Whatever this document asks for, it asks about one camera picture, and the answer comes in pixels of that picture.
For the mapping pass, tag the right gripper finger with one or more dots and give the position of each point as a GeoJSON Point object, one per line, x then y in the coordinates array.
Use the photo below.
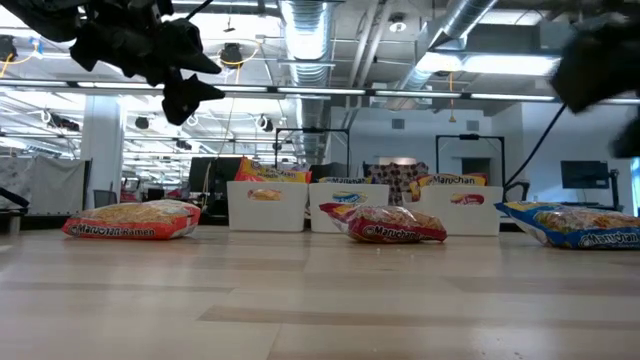
{"type": "Point", "coordinates": [629, 142]}

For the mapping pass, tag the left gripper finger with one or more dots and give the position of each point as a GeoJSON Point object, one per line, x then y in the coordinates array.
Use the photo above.
{"type": "Point", "coordinates": [180, 100]}
{"type": "Point", "coordinates": [187, 50]}

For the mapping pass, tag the blue Maruchan soy ramen pack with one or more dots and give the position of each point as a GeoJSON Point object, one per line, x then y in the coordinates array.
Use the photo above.
{"type": "Point", "coordinates": [575, 225]}
{"type": "Point", "coordinates": [345, 180]}

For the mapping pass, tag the orange Maruchan chicken ramen pack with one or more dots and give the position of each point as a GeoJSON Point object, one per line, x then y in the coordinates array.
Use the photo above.
{"type": "Point", "coordinates": [270, 174]}
{"type": "Point", "coordinates": [130, 220]}

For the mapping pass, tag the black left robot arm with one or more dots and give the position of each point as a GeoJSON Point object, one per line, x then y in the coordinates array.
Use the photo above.
{"type": "Point", "coordinates": [40, 17]}

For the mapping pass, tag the black monitor on stand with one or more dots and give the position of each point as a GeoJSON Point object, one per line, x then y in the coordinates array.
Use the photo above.
{"type": "Point", "coordinates": [582, 175]}

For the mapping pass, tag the black computer monitor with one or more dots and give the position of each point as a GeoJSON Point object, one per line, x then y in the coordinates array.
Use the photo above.
{"type": "Point", "coordinates": [215, 175]}

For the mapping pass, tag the white pillar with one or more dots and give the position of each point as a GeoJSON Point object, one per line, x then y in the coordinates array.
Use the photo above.
{"type": "Point", "coordinates": [102, 150]}

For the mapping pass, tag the rectangular ceiling light panel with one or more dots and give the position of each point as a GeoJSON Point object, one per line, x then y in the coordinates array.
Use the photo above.
{"type": "Point", "coordinates": [500, 64]}

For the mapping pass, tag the grey office chair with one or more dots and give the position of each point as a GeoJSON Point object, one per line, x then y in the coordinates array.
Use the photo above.
{"type": "Point", "coordinates": [105, 198]}

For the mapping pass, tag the long white light bar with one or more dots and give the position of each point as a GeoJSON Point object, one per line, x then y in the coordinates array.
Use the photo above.
{"type": "Point", "coordinates": [320, 91]}

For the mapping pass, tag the grey fabric partition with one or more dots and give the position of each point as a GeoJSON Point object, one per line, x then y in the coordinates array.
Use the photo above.
{"type": "Point", "coordinates": [50, 185]}

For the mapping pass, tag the white plastic bin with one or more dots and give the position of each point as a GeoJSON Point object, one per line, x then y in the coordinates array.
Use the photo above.
{"type": "Point", "coordinates": [290, 215]}
{"type": "Point", "coordinates": [485, 220]}
{"type": "Point", "coordinates": [377, 190]}

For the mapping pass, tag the dotted patterned cloth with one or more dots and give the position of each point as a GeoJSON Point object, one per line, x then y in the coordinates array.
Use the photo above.
{"type": "Point", "coordinates": [397, 175]}

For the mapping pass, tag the silver round ventilation duct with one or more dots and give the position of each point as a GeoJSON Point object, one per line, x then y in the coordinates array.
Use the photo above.
{"type": "Point", "coordinates": [306, 40]}
{"type": "Point", "coordinates": [450, 25]}

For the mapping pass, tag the black gantry frame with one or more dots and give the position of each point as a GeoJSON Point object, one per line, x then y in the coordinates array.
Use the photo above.
{"type": "Point", "coordinates": [470, 136]}
{"type": "Point", "coordinates": [312, 130]}

